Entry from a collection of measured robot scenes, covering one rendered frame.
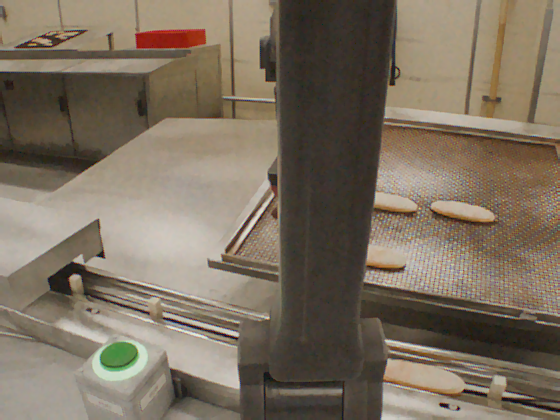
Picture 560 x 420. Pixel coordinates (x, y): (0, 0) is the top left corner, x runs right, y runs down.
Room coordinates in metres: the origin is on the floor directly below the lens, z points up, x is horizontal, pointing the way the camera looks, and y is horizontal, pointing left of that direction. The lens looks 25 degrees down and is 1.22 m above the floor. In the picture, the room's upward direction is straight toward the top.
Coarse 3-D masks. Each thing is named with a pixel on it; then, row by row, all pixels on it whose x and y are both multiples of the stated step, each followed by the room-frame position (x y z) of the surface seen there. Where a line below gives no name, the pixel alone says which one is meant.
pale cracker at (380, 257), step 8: (376, 248) 0.54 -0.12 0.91; (384, 248) 0.54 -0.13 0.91; (368, 256) 0.53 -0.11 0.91; (376, 256) 0.52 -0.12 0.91; (384, 256) 0.52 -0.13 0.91; (392, 256) 0.52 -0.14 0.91; (400, 256) 0.52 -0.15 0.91; (368, 264) 0.52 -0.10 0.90; (376, 264) 0.52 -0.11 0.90; (384, 264) 0.51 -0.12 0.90; (392, 264) 0.51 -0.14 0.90; (400, 264) 0.51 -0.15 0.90
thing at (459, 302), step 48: (384, 144) 0.86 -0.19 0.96; (528, 144) 0.84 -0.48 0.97; (384, 192) 0.70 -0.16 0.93; (432, 192) 0.69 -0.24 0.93; (480, 192) 0.68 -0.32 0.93; (240, 240) 0.58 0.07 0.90; (384, 240) 0.57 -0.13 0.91; (432, 240) 0.56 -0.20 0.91; (528, 240) 0.55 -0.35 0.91; (384, 288) 0.47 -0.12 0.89; (432, 288) 0.47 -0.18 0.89; (480, 288) 0.46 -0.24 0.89
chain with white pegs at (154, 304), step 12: (72, 276) 0.52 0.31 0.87; (72, 288) 0.52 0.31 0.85; (108, 300) 0.51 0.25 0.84; (156, 300) 0.47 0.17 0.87; (144, 312) 0.49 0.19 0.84; (156, 312) 0.47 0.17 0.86; (180, 324) 0.47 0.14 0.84; (192, 324) 0.46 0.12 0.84; (228, 336) 0.44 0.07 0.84; (492, 384) 0.33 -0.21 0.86; (504, 384) 0.32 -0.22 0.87; (492, 396) 0.33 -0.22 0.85; (540, 408) 0.32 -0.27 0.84; (552, 408) 0.31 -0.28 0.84
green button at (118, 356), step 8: (112, 344) 0.35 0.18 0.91; (120, 344) 0.35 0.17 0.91; (128, 344) 0.35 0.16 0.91; (104, 352) 0.34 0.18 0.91; (112, 352) 0.34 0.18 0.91; (120, 352) 0.34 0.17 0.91; (128, 352) 0.34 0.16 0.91; (136, 352) 0.34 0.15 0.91; (104, 360) 0.32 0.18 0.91; (112, 360) 0.32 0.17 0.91; (120, 360) 0.33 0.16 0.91; (128, 360) 0.33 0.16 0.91; (136, 360) 0.33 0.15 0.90; (104, 368) 0.32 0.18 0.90; (112, 368) 0.32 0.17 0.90; (120, 368) 0.32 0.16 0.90; (128, 368) 0.32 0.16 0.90
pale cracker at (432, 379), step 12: (396, 360) 0.38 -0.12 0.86; (396, 372) 0.36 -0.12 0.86; (408, 372) 0.36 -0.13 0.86; (420, 372) 0.36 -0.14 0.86; (432, 372) 0.36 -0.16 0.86; (444, 372) 0.36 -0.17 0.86; (396, 384) 0.35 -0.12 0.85; (408, 384) 0.34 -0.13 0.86; (420, 384) 0.34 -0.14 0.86; (432, 384) 0.34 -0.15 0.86; (444, 384) 0.34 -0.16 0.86; (456, 384) 0.34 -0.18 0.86
